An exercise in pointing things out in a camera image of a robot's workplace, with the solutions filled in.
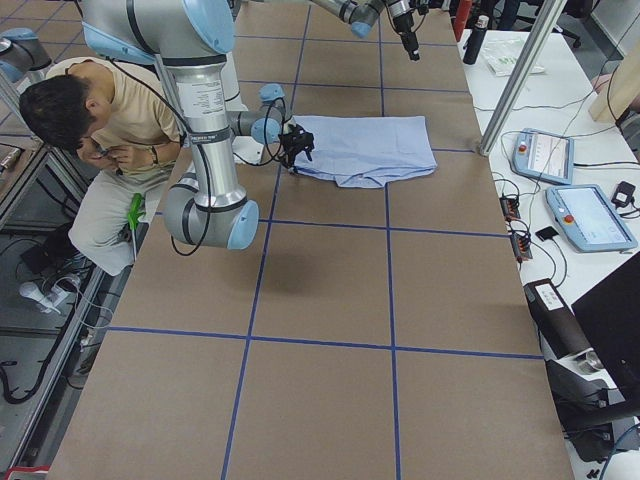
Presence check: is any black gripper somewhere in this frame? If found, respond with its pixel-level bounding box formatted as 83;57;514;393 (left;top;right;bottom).
277;125;314;175
392;12;420;61

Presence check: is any light blue striped shirt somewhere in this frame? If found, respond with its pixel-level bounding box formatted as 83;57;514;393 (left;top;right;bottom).
295;115;437;189

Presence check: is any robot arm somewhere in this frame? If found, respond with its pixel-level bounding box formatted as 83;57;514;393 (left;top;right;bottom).
83;1;314;250
312;0;429;61

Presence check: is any black water bottle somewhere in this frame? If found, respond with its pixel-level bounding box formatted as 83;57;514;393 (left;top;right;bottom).
462;15;490;65

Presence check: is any upper teach pendant tablet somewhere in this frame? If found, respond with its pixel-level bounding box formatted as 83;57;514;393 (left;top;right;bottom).
510;129;575;185

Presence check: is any teach pendant tablet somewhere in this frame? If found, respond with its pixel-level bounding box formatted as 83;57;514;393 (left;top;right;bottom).
545;184;638;253
510;129;575;185

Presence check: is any seated person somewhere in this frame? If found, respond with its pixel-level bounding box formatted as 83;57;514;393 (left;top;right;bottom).
19;57;182;276

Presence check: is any lower teach pendant tablet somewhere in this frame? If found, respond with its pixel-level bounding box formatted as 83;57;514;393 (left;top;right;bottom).
545;184;638;253

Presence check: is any white central robot pedestal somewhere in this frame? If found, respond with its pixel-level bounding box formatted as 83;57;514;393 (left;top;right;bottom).
221;53;264;165

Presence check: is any aluminium frame post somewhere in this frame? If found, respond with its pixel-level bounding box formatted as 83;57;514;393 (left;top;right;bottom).
478;0;567;157

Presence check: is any green handled tool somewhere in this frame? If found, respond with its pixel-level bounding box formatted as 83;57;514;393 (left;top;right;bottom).
126;193;144;233

